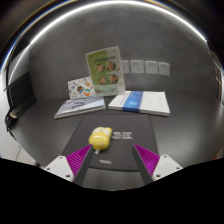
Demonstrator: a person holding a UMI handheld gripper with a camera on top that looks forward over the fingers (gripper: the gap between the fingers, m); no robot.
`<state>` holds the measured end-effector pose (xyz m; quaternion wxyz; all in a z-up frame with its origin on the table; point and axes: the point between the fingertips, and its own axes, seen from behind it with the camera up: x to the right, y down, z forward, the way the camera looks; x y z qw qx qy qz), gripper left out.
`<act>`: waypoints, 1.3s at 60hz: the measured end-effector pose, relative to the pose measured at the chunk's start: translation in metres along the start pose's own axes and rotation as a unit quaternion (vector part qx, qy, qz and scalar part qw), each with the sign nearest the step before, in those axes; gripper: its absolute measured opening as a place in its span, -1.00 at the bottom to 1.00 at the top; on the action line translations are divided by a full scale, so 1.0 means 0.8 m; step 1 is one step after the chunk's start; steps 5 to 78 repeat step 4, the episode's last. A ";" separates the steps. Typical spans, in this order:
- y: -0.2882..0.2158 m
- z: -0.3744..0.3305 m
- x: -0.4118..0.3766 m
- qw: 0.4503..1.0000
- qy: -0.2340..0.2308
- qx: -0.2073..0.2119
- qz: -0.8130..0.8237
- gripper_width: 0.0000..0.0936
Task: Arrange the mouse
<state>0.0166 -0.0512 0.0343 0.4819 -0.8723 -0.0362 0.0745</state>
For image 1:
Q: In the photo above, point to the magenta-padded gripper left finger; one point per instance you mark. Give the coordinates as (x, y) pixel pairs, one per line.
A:
(61, 166)

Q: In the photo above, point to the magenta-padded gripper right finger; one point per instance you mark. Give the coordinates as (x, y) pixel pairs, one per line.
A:
(165, 166)

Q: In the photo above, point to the yellow computer mouse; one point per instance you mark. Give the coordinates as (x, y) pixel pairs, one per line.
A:
(99, 139)

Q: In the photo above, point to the dark grey mouse pad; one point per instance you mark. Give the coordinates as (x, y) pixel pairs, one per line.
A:
(133, 148)

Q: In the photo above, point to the grey striped book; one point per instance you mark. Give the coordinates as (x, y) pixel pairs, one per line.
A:
(80, 106)

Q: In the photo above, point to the white book with blue band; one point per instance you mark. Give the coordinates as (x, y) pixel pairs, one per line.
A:
(141, 102)

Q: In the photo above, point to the white card with colourful stickers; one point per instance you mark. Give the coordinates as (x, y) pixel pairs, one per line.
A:
(80, 88)

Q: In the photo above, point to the green menu stand sign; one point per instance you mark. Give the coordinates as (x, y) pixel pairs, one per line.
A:
(106, 70)

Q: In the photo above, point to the ceiling light strip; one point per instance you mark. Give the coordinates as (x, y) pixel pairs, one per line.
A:
(100, 4)

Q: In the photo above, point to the white wall socket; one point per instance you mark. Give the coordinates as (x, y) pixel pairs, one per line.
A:
(164, 68)
(151, 67)
(125, 66)
(137, 66)

